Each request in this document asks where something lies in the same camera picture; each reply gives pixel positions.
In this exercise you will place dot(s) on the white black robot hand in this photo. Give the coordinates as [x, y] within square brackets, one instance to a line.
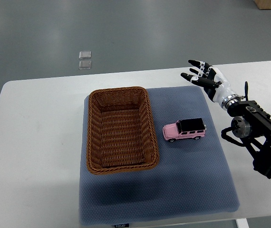
[213, 82]

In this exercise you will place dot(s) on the pink toy car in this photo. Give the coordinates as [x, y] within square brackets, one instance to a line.
[184, 129]

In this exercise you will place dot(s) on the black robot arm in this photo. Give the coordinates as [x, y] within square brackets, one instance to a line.
[250, 128]

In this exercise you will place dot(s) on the brown wicker basket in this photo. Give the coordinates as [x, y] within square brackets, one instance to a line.
[120, 131]

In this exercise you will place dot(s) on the blue grey mat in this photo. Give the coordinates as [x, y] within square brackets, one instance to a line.
[191, 178]

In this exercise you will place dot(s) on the lower floor socket plate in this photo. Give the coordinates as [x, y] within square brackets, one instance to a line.
[85, 64]

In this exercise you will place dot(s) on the floor socket plate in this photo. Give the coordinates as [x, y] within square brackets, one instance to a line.
[84, 54]
[85, 64]

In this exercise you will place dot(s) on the upper floor socket plate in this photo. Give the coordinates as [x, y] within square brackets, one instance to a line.
[84, 54]

